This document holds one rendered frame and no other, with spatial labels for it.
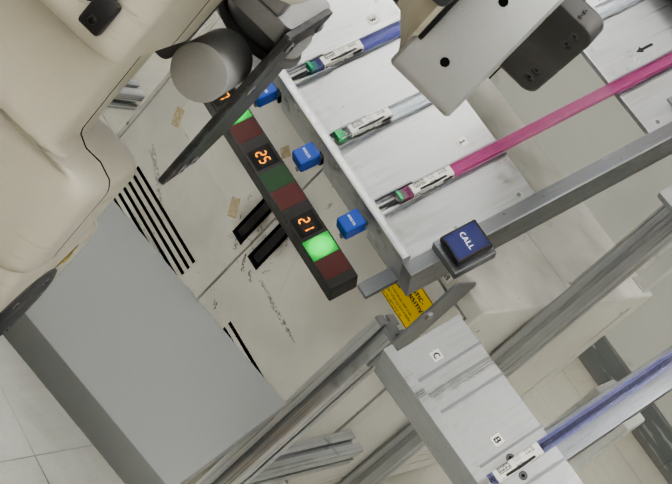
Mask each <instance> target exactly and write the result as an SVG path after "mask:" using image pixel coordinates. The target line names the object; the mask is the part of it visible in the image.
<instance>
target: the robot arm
mask: <svg viewBox="0 0 672 484"><path fill-rule="evenodd" d="M599 1H600V0H599ZM603 29H604V23H603V20H602V18H601V16H600V15H599V14H598V13H597V12H596V11H595V10H594V9H593V8H592V7H591V6H590V5H589V4H588V3H587V2H586V0H564V1H563V2H562V3H561V4H560V5H559V6H558V7H557V8H556V9H555V10H554V11H553V12H552V13H551V14H550V15H549V16H548V17H547V18H546V19H545V20H544V21H543V22H542V23H541V24H540V25H539V26H538V27H537V28H536V29H535V30H534V31H533V32H532V33H531V34H530V35H529V36H528V37H527V38H526V39H525V40H524V41H523V42H522V43H521V44H520V45H519V46H518V47H517V48H516V49H515V50H514V51H513V52H512V53H511V54H510V55H509V56H508V57H507V58H506V59H505V60H504V62H503V63H502V64H501V65H500V67H501V68H502V69H503V70H504V71H505V72H506V73H507V74H508V75H509V76H510V77H511V78H512V79H514V80H515V81H516V82H517V83H518V84H519V85H520V86H521V87H522V88H523V89H525V90H527V91H536V90H538V89H539V88H540V87H541V86H542V85H544V84H545V83H546V82H547V81H548V80H549V79H551V78H552V77H553V76H554V75H555V74H557V73H558V72H559V71H560V70H561V69H562V68H564V67H565V66H566V65H567V64H568V63H569V62H571V61H572V60H573V59H574V58H575V57H577V56H578V55H579V54H580V53H581V52H582V51H584V50H585V49H586V48H587V47H588V46H589V45H590V44H591V43H592V42H593V41H594V40H595V39H596V37H597V36H598V35H599V34H600V33H601V32H602V31H603Z"/></svg>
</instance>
